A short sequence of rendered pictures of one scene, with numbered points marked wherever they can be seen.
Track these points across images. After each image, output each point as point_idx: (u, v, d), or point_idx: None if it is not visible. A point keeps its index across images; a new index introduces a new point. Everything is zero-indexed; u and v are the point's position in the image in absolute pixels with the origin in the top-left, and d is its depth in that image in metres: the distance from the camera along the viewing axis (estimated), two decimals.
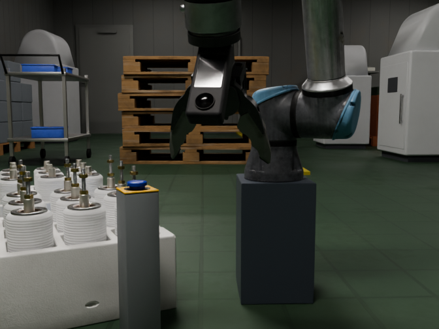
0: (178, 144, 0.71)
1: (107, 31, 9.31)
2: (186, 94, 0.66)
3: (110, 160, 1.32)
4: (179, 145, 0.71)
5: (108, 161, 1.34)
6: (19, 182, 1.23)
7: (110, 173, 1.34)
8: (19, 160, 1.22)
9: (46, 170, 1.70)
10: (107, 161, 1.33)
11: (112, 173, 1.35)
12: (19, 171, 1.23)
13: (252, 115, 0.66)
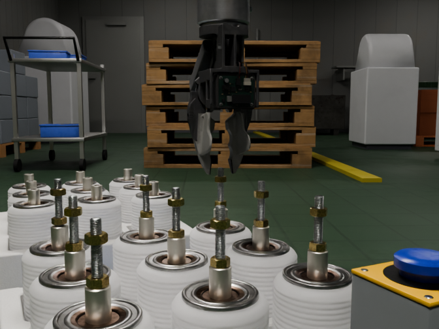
0: (231, 149, 0.73)
1: (116, 23, 8.69)
2: None
3: (225, 177, 0.72)
4: (230, 150, 0.73)
5: (219, 180, 0.70)
6: (57, 224, 0.61)
7: (218, 203, 0.71)
8: (56, 181, 0.60)
9: (82, 187, 1.08)
10: (224, 179, 0.71)
11: (215, 204, 0.71)
12: (56, 202, 0.61)
13: (193, 117, 0.70)
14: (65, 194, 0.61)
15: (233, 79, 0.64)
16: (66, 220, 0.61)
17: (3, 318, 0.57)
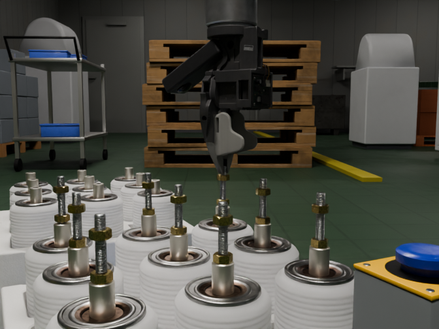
0: None
1: (116, 23, 8.69)
2: None
3: (217, 176, 0.71)
4: None
5: (226, 177, 0.72)
6: (60, 221, 0.61)
7: (227, 199, 0.73)
8: (59, 178, 0.61)
9: (83, 186, 1.08)
10: (221, 176, 0.73)
11: (228, 202, 0.72)
12: (59, 199, 0.61)
13: (203, 119, 0.68)
14: (68, 191, 0.61)
15: (260, 80, 0.67)
16: (69, 218, 0.62)
17: (6, 314, 0.57)
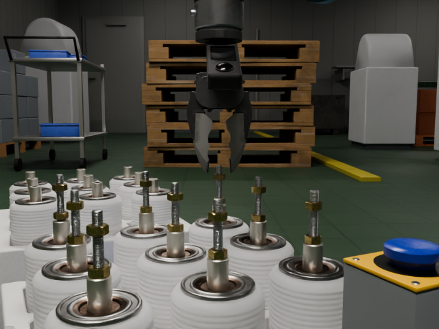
0: (206, 149, 0.71)
1: (116, 23, 8.70)
2: (191, 95, 0.70)
3: (218, 176, 0.72)
4: (206, 151, 0.71)
5: (215, 176, 0.73)
6: (59, 219, 0.62)
7: None
8: (58, 176, 0.62)
9: (83, 185, 1.09)
10: (213, 176, 0.73)
11: None
12: (58, 197, 0.62)
13: (245, 117, 0.71)
14: (67, 188, 0.62)
15: None
16: (68, 215, 0.63)
17: (6, 310, 0.58)
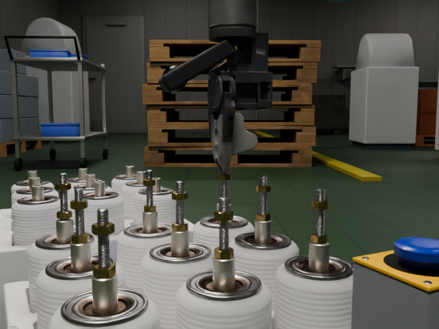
0: (213, 149, 0.73)
1: (116, 23, 8.70)
2: (208, 98, 0.74)
3: (220, 176, 0.72)
4: (214, 150, 0.72)
5: (224, 176, 0.73)
6: (62, 218, 0.61)
7: None
8: (61, 175, 0.61)
9: (85, 184, 1.09)
10: (220, 175, 0.73)
11: (228, 200, 0.73)
12: (61, 196, 0.62)
13: (223, 119, 0.67)
14: (70, 188, 0.62)
15: None
16: (71, 215, 0.62)
17: (10, 310, 0.58)
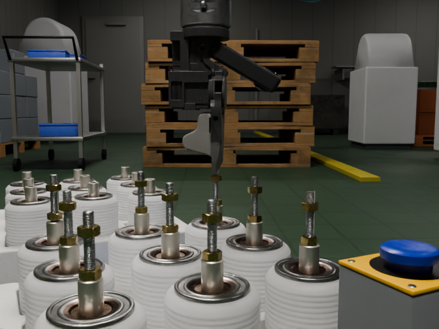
0: (222, 150, 0.70)
1: (115, 23, 8.69)
2: (221, 96, 0.67)
3: (211, 176, 0.73)
4: (222, 151, 0.71)
5: (221, 178, 0.72)
6: (52, 219, 0.61)
7: (220, 201, 0.72)
8: (51, 176, 0.61)
9: (79, 185, 1.09)
10: (219, 177, 0.73)
11: (219, 203, 0.72)
12: (51, 197, 0.61)
13: (224, 118, 0.74)
14: (61, 189, 0.62)
15: None
16: (62, 216, 0.62)
17: None
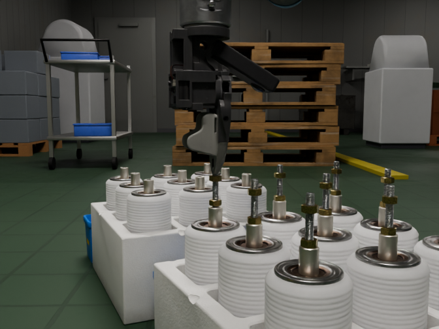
0: (224, 150, 0.70)
1: (129, 24, 8.80)
2: (230, 96, 0.67)
3: (334, 169, 0.83)
4: (224, 151, 0.71)
5: (341, 172, 0.82)
6: (215, 205, 0.72)
7: (339, 191, 0.82)
8: None
9: (175, 179, 1.19)
10: (341, 171, 0.82)
11: (336, 193, 0.82)
12: (215, 186, 0.72)
13: None
14: (221, 179, 0.72)
15: (173, 81, 0.69)
16: (221, 202, 0.72)
17: (178, 282, 0.68)
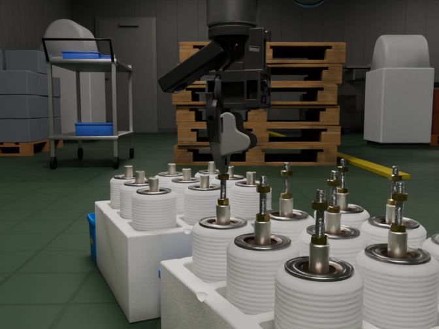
0: None
1: (129, 23, 8.80)
2: None
3: (340, 167, 0.83)
4: None
5: (347, 170, 0.82)
6: (217, 202, 0.72)
7: (345, 189, 0.82)
8: None
9: (179, 178, 1.19)
10: (347, 168, 0.82)
11: (343, 191, 0.82)
12: (220, 184, 0.72)
13: (208, 119, 0.68)
14: (223, 179, 0.71)
15: (263, 81, 0.68)
16: (223, 203, 0.71)
17: (186, 281, 0.68)
